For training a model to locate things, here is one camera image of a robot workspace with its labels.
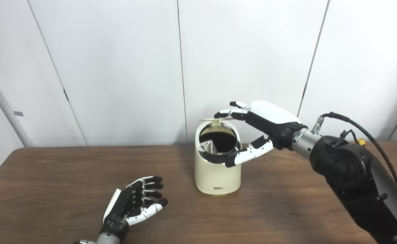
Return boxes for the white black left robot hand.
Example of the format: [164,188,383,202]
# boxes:
[103,176,169,238]

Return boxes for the cream-colored desktop bin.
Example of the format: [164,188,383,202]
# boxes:
[194,117,242,196]

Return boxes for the cream round bin lid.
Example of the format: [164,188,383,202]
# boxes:
[200,117,234,126]

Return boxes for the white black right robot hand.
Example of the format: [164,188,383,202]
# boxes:
[214,100,307,168]

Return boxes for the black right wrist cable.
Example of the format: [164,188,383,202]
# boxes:
[312,112,397,188]

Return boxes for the green white milk carton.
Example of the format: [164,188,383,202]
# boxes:
[200,141,219,155]

